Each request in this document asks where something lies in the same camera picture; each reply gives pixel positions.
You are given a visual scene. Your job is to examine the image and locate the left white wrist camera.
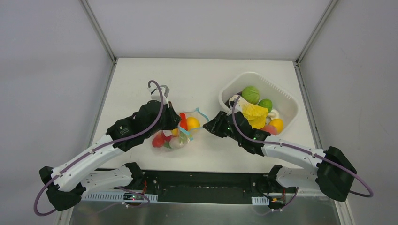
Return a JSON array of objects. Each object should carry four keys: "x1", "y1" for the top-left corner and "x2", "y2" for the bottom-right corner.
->
[{"x1": 147, "y1": 85, "x2": 170, "y2": 105}]

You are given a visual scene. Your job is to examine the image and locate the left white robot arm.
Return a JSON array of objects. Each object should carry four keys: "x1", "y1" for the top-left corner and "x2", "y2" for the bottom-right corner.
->
[{"x1": 39, "y1": 100, "x2": 181, "y2": 211}]

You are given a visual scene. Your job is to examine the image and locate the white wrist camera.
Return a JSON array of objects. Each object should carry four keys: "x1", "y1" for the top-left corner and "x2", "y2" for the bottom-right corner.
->
[
  {"x1": 227, "y1": 95, "x2": 241, "y2": 115},
  {"x1": 147, "y1": 85, "x2": 170, "y2": 105}
]

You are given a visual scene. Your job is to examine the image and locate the clear zip top bag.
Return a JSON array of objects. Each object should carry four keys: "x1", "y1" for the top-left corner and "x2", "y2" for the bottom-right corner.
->
[{"x1": 151, "y1": 108, "x2": 210, "y2": 154}]

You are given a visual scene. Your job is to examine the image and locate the pink peach toy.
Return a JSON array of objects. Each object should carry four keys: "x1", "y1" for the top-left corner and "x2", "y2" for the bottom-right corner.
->
[{"x1": 261, "y1": 124, "x2": 278, "y2": 135}]

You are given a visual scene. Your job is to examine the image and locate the white mushroom toy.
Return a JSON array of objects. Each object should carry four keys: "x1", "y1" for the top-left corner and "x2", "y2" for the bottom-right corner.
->
[{"x1": 266, "y1": 109, "x2": 280, "y2": 124}]

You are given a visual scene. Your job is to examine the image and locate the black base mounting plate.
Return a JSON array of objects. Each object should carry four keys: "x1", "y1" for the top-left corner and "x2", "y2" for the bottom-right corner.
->
[{"x1": 125, "y1": 170, "x2": 270, "y2": 204}]

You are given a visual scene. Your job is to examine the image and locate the red apple toy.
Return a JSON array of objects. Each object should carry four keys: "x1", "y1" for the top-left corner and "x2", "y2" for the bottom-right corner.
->
[{"x1": 152, "y1": 133, "x2": 166, "y2": 148}]

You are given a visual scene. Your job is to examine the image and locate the yellow orange mango toy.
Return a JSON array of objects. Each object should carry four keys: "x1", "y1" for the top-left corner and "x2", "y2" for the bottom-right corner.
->
[{"x1": 171, "y1": 128, "x2": 180, "y2": 137}]

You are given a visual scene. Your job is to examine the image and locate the light green fruit toy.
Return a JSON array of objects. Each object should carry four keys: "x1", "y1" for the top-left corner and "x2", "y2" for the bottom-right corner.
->
[{"x1": 258, "y1": 98, "x2": 273, "y2": 112}]

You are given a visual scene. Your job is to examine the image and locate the round green cabbage toy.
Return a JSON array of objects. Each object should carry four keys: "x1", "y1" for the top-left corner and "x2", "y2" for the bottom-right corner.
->
[{"x1": 241, "y1": 86, "x2": 260, "y2": 105}]

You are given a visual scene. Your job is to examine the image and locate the yellow napa cabbage toy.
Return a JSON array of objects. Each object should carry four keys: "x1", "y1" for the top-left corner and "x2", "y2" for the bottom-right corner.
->
[{"x1": 239, "y1": 96, "x2": 269, "y2": 129}]

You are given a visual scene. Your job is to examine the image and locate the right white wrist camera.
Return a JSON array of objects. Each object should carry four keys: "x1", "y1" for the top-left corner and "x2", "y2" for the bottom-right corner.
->
[{"x1": 227, "y1": 95, "x2": 241, "y2": 115}]

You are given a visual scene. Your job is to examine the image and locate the white plastic basin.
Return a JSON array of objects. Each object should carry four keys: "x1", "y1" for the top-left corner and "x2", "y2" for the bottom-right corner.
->
[{"x1": 218, "y1": 72, "x2": 301, "y2": 136}]

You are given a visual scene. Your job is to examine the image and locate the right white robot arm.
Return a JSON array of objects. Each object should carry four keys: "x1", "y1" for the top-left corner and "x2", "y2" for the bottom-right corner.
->
[{"x1": 203, "y1": 111, "x2": 357, "y2": 202}]

